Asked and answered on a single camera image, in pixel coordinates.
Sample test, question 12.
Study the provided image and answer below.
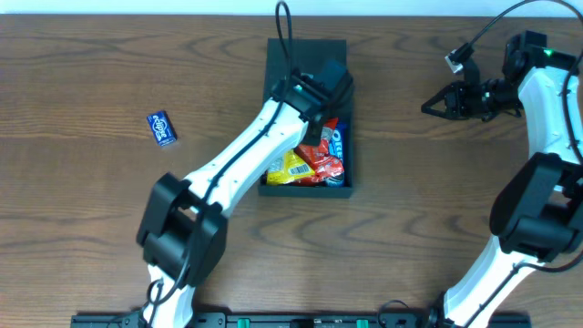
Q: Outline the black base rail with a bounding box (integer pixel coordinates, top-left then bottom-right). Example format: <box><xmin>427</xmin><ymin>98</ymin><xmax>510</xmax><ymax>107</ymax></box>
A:
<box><xmin>70</xmin><ymin>311</ymin><xmax>533</xmax><ymax>328</ymax></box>

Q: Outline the dark green hinged gift box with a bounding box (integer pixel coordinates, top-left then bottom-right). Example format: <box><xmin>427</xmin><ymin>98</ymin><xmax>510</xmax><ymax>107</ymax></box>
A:
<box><xmin>258</xmin><ymin>38</ymin><xmax>354</xmax><ymax>199</ymax></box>

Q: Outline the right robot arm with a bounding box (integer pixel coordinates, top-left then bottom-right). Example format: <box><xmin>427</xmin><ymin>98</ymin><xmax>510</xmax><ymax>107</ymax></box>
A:
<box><xmin>421</xmin><ymin>31</ymin><xmax>582</xmax><ymax>327</ymax></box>

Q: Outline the red snack packet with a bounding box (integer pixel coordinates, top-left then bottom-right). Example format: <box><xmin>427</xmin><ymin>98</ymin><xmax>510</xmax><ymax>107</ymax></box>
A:
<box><xmin>292</xmin><ymin>118</ymin><xmax>344</xmax><ymax>187</ymax></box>

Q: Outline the left black cable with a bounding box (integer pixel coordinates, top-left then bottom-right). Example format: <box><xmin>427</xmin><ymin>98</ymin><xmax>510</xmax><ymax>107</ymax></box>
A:
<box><xmin>143</xmin><ymin>0</ymin><xmax>295</xmax><ymax>328</ymax></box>

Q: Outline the yellow snack packet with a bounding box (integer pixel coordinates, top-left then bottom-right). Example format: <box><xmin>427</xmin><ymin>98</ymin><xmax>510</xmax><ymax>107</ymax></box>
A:
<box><xmin>266</xmin><ymin>149</ymin><xmax>315</xmax><ymax>186</ymax></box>

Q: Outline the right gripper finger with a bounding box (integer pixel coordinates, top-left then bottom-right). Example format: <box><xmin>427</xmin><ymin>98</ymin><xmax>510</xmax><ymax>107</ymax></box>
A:
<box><xmin>421</xmin><ymin>107</ymin><xmax>455</xmax><ymax>120</ymax></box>
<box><xmin>421</xmin><ymin>85</ymin><xmax>454</xmax><ymax>112</ymax></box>

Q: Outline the blue Oreo cookie pack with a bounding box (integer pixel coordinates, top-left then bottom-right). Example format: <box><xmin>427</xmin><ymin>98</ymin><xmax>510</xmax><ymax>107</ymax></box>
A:
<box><xmin>324</xmin><ymin>121</ymin><xmax>347</xmax><ymax>188</ymax></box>

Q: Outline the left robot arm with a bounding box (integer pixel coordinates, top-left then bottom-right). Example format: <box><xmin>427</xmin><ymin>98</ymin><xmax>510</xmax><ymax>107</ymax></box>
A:
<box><xmin>137</xmin><ymin>75</ymin><xmax>345</xmax><ymax>327</ymax></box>

